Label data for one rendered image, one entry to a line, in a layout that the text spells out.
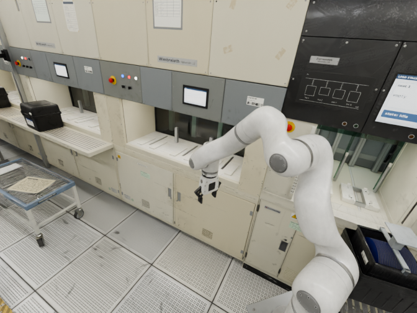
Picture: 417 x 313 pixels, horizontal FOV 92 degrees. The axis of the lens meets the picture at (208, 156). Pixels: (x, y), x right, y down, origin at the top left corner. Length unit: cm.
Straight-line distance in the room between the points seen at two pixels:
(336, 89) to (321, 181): 65
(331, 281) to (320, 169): 30
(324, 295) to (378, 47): 99
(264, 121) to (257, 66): 64
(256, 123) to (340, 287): 51
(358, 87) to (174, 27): 109
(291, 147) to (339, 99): 71
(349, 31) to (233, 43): 55
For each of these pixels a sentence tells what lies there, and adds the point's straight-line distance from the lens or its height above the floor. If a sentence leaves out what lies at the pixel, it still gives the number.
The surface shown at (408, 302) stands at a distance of 131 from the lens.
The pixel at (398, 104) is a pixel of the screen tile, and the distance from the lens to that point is 126.
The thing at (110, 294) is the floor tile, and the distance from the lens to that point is 200.
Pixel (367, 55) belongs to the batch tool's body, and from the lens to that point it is 121.
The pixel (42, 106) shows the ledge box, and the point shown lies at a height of 106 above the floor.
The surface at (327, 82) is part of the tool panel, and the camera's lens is 121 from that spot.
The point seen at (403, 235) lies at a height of 108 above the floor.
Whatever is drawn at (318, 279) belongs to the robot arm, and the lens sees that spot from 70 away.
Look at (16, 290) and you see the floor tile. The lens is 231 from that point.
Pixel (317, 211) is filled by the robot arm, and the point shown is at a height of 134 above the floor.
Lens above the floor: 171
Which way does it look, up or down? 28 degrees down
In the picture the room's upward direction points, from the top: 5 degrees clockwise
